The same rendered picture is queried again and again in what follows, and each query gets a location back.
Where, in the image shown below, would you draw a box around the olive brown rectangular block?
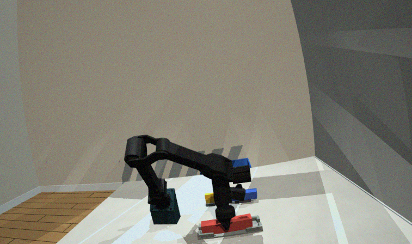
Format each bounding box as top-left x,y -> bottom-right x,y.
205,193 -> 215,203

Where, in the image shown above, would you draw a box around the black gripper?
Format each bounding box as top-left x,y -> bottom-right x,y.
213,185 -> 236,230

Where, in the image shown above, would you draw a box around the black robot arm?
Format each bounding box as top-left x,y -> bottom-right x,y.
124,135 -> 251,208

